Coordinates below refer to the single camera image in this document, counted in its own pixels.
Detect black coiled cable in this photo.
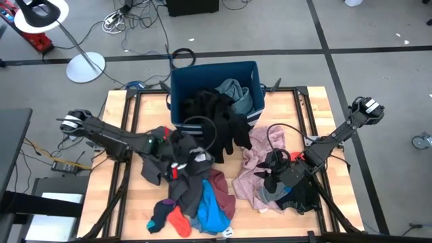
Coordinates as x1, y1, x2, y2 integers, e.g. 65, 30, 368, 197
171, 47, 196, 70

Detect long black garment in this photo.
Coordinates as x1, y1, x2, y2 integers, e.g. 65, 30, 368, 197
182, 89, 253, 165

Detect white round-base floor lamp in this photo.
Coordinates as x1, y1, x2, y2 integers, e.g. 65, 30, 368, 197
13, 0, 107, 84

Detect blue white-striped fabric bin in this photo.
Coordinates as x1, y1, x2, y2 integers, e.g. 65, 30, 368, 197
169, 60, 266, 136

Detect black shorts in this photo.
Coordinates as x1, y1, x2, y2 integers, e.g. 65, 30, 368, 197
275, 175, 321, 215

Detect dark grey white-lined jacket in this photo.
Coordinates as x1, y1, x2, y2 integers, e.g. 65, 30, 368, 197
140, 126, 215, 219

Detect black metal table frame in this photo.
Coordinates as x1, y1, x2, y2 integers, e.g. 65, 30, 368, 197
79, 86, 367, 243

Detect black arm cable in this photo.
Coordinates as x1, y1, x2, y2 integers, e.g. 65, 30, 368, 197
184, 115, 217, 153
266, 122, 308, 161

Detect grey caster wheel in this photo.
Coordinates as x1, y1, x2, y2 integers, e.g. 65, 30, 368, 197
411, 132, 432, 151

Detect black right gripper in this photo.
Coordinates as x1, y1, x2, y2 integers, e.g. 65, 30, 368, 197
253, 161, 310, 194

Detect dark grey desk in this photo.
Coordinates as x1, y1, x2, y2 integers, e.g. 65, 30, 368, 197
0, 107, 34, 203

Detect bright blue sweater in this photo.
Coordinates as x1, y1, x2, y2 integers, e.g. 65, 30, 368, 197
196, 178, 234, 238

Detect maroon garment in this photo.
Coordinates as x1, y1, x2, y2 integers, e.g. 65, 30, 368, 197
208, 167, 237, 220

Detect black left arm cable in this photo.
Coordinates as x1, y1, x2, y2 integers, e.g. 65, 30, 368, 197
184, 115, 217, 153

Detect red tool box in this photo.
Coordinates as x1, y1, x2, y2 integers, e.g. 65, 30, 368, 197
0, 3, 55, 55

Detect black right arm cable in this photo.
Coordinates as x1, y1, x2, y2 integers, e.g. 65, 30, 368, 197
266, 122, 308, 161

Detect pink knit garment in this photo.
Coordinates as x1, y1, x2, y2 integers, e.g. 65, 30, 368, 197
232, 125, 294, 214

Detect yellow cable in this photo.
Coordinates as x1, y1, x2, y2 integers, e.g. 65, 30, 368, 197
23, 137, 92, 169

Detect grey-teal shirt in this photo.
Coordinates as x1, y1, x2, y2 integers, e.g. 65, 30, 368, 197
215, 78, 254, 115

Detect grey sock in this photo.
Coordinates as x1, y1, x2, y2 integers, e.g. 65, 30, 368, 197
258, 184, 291, 205

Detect black power brick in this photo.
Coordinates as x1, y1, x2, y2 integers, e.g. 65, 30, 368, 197
51, 161, 82, 175

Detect grey cart white panel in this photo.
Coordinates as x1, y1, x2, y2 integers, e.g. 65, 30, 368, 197
18, 175, 89, 243

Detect navy sock purple toe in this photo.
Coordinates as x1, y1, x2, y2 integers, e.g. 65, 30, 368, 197
146, 198, 177, 234

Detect black box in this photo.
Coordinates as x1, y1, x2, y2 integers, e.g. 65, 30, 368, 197
166, 0, 220, 17

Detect white power strip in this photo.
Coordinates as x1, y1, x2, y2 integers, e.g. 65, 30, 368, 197
102, 9, 126, 35

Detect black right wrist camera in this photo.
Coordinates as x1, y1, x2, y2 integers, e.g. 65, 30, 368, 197
266, 149, 292, 169

